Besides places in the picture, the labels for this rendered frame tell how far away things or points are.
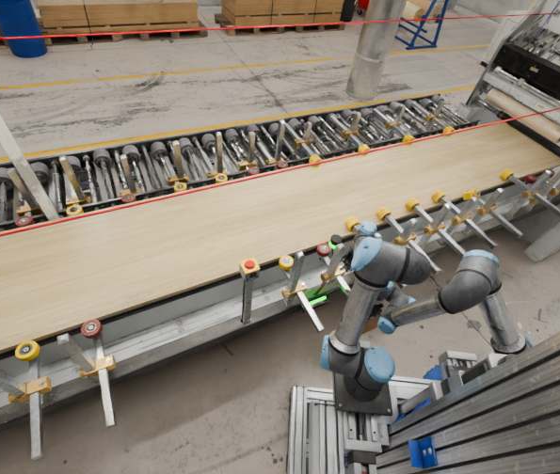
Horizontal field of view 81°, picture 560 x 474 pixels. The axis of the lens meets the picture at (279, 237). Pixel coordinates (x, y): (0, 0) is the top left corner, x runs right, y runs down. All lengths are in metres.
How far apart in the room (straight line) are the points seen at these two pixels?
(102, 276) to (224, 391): 1.13
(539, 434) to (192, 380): 2.02
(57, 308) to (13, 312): 0.18
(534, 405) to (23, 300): 1.92
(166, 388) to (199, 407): 0.26
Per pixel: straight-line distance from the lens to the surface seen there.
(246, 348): 2.55
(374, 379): 1.27
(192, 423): 2.43
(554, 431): 0.87
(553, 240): 4.02
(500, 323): 1.48
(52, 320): 1.84
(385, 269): 1.03
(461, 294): 1.25
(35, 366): 1.83
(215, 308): 1.99
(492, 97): 4.08
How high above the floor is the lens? 2.38
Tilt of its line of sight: 49 degrees down
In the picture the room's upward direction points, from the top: 10 degrees clockwise
